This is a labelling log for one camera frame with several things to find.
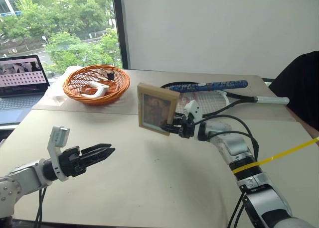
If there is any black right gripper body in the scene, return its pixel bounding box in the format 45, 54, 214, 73
174, 113, 198, 140

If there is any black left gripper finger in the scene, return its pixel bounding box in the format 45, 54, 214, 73
80, 143, 112, 155
82, 147, 116, 168

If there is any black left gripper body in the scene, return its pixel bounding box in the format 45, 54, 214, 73
58, 146, 87, 180

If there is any wooden picture frame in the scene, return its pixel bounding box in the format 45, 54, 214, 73
137, 82, 181, 137

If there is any black white tennis racket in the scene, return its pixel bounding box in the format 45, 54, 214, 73
160, 82, 291, 119

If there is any blue patterned tube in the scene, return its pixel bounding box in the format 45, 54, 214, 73
165, 80, 249, 93

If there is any orange woven basket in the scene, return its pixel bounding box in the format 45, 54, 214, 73
62, 64, 131, 107

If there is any open laptop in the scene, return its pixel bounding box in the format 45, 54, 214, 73
0, 54, 51, 125

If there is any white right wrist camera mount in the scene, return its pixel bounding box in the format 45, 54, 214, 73
183, 100, 203, 140

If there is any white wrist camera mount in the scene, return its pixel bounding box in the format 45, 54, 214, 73
183, 100, 203, 140
47, 125, 71, 182

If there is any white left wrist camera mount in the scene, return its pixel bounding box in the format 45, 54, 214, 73
47, 125, 71, 182

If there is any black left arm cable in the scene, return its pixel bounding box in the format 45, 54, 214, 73
34, 186, 48, 228

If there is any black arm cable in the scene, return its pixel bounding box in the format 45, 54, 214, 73
34, 186, 48, 228
192, 114, 260, 164

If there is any white plastic handle part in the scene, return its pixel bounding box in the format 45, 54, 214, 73
80, 81, 111, 98

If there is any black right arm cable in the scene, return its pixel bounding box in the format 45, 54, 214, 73
192, 114, 260, 164

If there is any yellow strap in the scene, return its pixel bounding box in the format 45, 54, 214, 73
232, 135, 319, 174

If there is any black window frame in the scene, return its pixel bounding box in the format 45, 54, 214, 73
110, 0, 129, 70

